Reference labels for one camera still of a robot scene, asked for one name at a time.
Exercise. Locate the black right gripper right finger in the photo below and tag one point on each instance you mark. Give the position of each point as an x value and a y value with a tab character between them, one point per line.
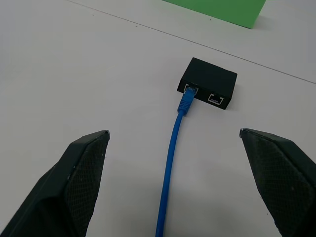
284	177

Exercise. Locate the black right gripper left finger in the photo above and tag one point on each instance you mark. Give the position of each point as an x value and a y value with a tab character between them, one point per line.
61	192

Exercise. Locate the green block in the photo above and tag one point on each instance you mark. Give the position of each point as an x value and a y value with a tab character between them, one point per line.
222	10

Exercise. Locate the black network port box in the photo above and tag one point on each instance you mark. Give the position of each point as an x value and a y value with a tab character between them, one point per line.
212	79

